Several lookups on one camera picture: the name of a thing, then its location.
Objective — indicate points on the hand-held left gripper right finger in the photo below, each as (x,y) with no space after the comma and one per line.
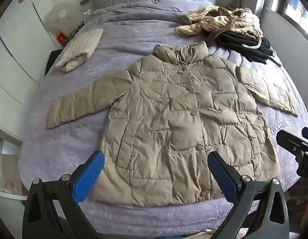
(222,176)

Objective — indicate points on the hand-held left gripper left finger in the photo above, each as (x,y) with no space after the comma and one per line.
(90,174)

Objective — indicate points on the beige puffer jacket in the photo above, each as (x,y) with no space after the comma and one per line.
(169,117)

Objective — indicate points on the cardboard box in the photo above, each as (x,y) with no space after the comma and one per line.
(7,171)

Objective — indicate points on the black garment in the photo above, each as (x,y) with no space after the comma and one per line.
(243,42)

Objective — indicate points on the folded cream quilted jacket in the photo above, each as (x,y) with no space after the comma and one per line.
(79,47)

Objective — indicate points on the window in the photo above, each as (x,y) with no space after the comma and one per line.
(296,2)

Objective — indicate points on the purple fleece blanket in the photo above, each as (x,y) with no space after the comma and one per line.
(124,42)

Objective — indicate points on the red box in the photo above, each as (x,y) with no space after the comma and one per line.
(62,38)

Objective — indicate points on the cream striped garment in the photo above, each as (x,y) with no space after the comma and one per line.
(218,22)

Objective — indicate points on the white wardrobe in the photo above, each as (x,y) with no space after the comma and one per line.
(16,54)

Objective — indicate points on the white electric fan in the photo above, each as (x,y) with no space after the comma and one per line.
(59,13)

